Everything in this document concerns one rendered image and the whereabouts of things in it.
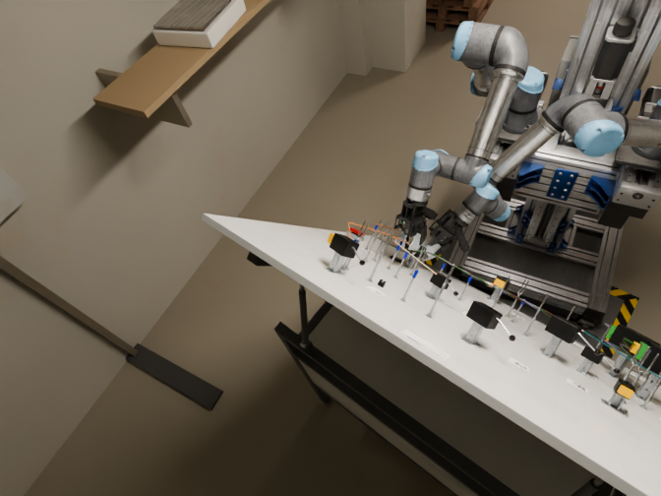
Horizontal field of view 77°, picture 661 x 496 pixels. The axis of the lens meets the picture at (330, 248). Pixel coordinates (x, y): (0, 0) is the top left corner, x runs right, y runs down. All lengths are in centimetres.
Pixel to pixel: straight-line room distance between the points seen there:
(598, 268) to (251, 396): 212
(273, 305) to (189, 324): 59
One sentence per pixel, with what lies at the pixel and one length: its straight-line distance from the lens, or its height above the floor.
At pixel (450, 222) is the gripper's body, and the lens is 159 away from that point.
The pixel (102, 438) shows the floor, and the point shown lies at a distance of 305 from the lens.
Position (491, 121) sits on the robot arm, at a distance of 143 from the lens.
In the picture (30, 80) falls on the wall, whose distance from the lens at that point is 230.
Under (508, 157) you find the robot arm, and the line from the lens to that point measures 167.
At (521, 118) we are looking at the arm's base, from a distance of 194.
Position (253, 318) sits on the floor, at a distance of 287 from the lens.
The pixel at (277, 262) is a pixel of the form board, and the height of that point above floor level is 168.
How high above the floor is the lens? 243
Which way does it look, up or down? 54 degrees down
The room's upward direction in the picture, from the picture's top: 16 degrees counter-clockwise
